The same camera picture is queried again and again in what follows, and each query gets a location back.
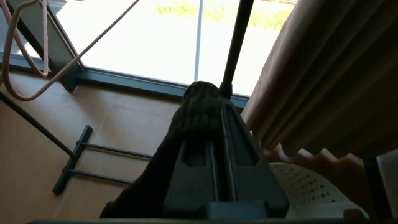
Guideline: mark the black clothes rack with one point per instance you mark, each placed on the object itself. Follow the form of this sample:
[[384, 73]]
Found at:
[[236, 46]]

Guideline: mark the window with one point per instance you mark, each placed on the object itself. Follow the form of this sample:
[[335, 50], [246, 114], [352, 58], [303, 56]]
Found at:
[[140, 37]]

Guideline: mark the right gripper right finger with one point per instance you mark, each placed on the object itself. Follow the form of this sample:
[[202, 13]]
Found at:
[[248, 183]]

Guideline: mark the white laundry basket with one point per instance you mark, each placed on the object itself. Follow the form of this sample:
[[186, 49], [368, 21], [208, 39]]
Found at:
[[317, 211]]

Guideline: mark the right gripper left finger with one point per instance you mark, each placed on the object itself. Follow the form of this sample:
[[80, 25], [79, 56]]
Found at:
[[189, 186]]

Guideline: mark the brown curtain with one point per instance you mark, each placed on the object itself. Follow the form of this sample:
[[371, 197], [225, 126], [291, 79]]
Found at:
[[326, 77]]

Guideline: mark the black garment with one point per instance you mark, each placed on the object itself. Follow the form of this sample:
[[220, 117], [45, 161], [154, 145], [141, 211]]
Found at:
[[149, 186]]

